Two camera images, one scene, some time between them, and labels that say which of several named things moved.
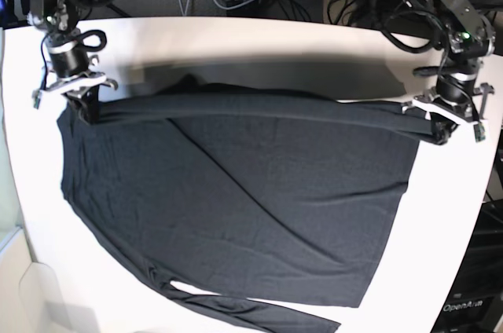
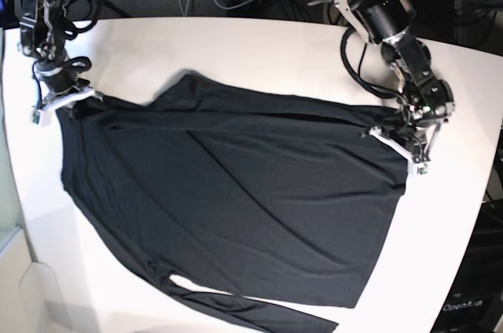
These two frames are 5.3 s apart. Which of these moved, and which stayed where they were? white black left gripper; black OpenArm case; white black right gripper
Moved: white black left gripper; white black right gripper
Stayed: black OpenArm case
